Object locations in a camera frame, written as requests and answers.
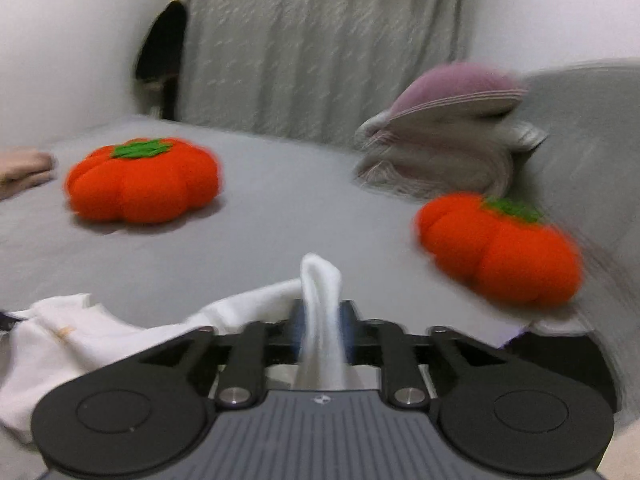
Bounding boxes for grey quilted bedspread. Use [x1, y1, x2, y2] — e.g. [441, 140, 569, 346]
[507, 59, 640, 321]

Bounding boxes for black hanging garment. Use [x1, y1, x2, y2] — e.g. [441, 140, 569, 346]
[134, 0, 189, 122]

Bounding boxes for white long-sleeve shirt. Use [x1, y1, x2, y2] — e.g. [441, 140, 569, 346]
[0, 253, 351, 443]

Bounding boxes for orange pumpkin cushion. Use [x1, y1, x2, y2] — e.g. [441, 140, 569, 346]
[414, 192, 584, 307]
[64, 137, 224, 224]

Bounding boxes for purple pillow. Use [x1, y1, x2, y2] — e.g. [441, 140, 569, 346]
[387, 61, 529, 117]

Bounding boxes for folded grey pink quilt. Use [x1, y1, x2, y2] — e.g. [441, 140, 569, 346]
[354, 107, 549, 197]

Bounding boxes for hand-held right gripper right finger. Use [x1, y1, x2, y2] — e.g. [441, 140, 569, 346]
[340, 300, 506, 408]

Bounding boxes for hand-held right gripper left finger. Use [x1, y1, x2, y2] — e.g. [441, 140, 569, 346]
[132, 300, 306, 408]

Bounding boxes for grey star-print curtain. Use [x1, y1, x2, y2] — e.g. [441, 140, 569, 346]
[176, 0, 475, 147]

